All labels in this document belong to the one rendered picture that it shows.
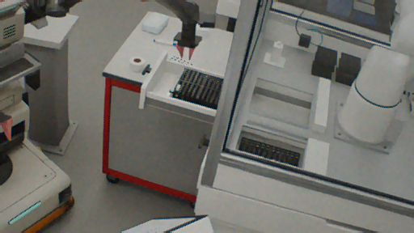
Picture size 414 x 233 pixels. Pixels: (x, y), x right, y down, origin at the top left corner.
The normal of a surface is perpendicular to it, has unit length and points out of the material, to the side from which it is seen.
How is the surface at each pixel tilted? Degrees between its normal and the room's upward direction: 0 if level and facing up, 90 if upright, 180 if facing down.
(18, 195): 0
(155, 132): 90
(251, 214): 90
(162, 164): 90
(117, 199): 0
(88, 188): 0
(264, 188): 90
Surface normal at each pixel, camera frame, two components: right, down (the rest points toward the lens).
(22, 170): 0.16, -0.75
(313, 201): -0.25, 0.60
